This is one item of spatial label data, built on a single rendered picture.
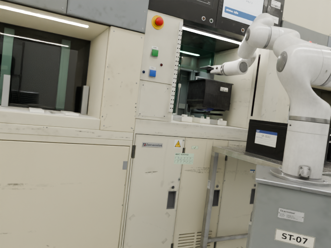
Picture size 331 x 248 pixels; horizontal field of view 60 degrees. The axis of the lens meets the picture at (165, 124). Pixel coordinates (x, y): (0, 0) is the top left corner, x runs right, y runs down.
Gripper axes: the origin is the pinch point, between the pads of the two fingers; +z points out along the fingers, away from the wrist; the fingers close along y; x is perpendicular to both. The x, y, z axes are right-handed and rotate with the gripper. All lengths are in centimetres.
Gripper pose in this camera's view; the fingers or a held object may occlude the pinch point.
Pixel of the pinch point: (211, 71)
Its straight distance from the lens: 197.6
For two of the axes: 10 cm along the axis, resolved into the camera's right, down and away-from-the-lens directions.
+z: -4.4, -0.9, 8.9
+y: 8.9, 0.8, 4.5
